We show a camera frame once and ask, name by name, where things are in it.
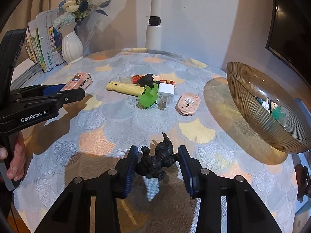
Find stack of books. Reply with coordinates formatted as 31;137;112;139
11;9;64;90

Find amber ribbed glass bowl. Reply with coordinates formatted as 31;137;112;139
227;62;310;153

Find white ribbed vase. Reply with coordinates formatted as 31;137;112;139
62;30;84;64

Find wall television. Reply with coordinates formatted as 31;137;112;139
266;0;310;86

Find red clear lighter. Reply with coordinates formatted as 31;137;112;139
118;74;177;86

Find blue white artificial flowers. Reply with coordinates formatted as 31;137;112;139
53;0;111;31

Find black dragon figurine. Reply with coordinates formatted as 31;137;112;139
135;133;178;180

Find black haired doll figure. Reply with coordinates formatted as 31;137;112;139
138;74;160;88

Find patterned fan tablecloth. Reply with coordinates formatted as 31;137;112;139
14;48;297;232

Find green translucent toy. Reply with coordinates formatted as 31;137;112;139
138;83;159;108

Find small toys in bowl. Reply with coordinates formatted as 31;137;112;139
255;97;289;127

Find pink capybara card box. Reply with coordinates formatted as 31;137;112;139
61;73;93;91

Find white charger plug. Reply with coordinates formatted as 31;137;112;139
156;83;175;110

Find white lamp pole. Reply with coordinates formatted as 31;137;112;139
145;0;162;50

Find person's left hand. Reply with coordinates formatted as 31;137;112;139
6;131;26;181

